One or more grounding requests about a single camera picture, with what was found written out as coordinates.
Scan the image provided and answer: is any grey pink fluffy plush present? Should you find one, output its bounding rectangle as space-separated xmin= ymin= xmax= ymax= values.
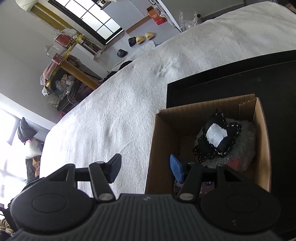
xmin=201 ymin=118 xmax=256 ymax=172

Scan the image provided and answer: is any yellow round side table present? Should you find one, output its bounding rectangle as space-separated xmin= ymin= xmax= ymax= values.
xmin=45 ymin=34 xmax=99 ymax=90

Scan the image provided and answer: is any white fluffy blanket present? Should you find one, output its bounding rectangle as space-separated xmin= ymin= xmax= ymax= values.
xmin=40 ymin=1 xmax=295 ymax=195

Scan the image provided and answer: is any tan slipper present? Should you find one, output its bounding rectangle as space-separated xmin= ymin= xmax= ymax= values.
xmin=145 ymin=32 xmax=155 ymax=40
xmin=136 ymin=36 xmax=145 ymax=45

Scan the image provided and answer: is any black slipper near door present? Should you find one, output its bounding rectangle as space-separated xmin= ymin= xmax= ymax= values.
xmin=128 ymin=37 xmax=137 ymax=47

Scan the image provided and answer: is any clutter pile under table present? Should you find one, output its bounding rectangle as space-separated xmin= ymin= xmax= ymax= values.
xmin=42 ymin=69 xmax=94 ymax=115

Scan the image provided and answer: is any orange cardboard box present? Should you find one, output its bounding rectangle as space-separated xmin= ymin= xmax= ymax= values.
xmin=147 ymin=6 xmax=167 ymax=25

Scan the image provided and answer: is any dark cushion by window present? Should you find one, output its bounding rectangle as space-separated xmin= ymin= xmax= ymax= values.
xmin=17 ymin=118 xmax=37 ymax=143

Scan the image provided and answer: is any black shallow tray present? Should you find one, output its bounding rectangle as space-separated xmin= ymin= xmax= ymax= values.
xmin=166 ymin=50 xmax=295 ymax=235

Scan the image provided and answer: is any red canister on table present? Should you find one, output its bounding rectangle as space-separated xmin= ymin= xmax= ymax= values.
xmin=55 ymin=34 xmax=74 ymax=49

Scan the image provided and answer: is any black dotted pouch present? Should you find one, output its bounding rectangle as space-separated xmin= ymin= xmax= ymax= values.
xmin=193 ymin=109 xmax=242 ymax=163

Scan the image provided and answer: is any black framed glass door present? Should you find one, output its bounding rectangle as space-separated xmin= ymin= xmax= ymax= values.
xmin=49 ymin=0 xmax=123 ymax=45

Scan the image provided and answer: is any brown cardboard box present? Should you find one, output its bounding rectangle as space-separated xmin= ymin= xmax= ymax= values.
xmin=145 ymin=94 xmax=271 ymax=194

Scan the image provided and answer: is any clear glass jar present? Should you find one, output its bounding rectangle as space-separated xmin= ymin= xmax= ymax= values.
xmin=45 ymin=44 xmax=61 ymax=59

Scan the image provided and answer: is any tan slipper right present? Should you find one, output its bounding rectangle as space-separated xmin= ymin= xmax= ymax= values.
xmin=145 ymin=32 xmax=155 ymax=40

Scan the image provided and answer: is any black slipper near bed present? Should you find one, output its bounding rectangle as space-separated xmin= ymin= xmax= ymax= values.
xmin=117 ymin=49 xmax=128 ymax=58

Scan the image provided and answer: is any tan slipper left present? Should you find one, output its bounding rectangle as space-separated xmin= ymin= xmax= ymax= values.
xmin=136 ymin=36 xmax=145 ymax=45

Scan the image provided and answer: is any clear plastic bag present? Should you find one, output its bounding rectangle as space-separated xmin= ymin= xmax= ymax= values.
xmin=179 ymin=11 xmax=203 ymax=32

